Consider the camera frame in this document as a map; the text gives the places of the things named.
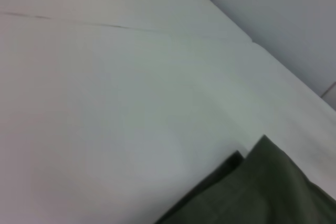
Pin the dark green FREE! t-shirt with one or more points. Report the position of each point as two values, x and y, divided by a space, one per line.
262 190

